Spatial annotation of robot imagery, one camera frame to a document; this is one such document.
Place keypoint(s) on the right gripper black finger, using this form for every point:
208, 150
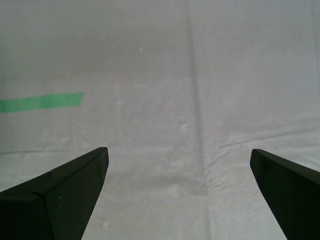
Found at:
292, 197
55, 205

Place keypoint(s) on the long green tape strip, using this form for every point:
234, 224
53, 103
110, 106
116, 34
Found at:
40, 102

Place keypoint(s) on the grey table cloth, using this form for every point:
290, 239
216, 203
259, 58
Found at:
175, 100

